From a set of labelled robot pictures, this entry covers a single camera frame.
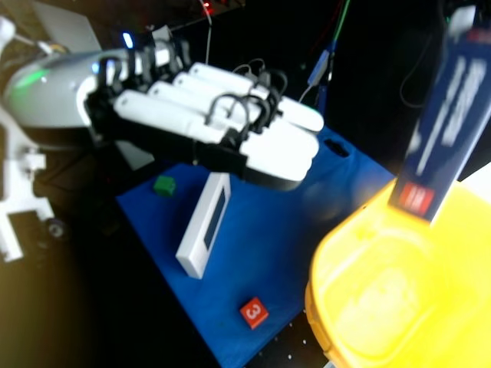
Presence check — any white and black hand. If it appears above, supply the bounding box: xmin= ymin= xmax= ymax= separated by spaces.
xmin=5 ymin=36 xmax=325 ymax=192
xmin=440 ymin=0 xmax=491 ymax=43

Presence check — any dark blue carton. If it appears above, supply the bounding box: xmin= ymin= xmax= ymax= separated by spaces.
xmin=387 ymin=28 xmax=491 ymax=225

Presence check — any white rectangular box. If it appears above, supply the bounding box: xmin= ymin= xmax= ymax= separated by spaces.
xmin=175 ymin=172 xmax=232 ymax=280

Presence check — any yellow plastic bin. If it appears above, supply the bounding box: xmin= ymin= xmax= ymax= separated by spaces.
xmin=305 ymin=168 xmax=491 ymax=368

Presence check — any green wooden block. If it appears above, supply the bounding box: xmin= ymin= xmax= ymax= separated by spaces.
xmin=152 ymin=175 xmax=178 ymax=197

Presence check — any white upright panel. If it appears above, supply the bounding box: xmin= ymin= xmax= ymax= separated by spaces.
xmin=150 ymin=25 xmax=173 ymax=44

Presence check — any grey metal plate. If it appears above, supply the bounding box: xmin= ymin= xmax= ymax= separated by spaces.
xmin=32 ymin=0 xmax=103 ymax=53

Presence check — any blue cloth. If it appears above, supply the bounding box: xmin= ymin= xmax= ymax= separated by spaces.
xmin=114 ymin=124 xmax=396 ymax=368

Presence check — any red block with number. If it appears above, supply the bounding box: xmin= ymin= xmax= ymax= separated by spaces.
xmin=239 ymin=296 xmax=269 ymax=330

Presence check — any black cable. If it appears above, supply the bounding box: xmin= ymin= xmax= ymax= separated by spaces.
xmin=398 ymin=22 xmax=448 ymax=109

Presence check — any thin white cable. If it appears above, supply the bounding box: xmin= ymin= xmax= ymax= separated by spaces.
xmin=199 ymin=0 xmax=215 ymax=66

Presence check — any green cable with blue plug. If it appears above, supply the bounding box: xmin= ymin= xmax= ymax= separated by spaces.
xmin=298 ymin=0 xmax=352 ymax=104

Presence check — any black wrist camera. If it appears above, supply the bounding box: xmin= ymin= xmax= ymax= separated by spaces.
xmin=46 ymin=218 xmax=67 ymax=239

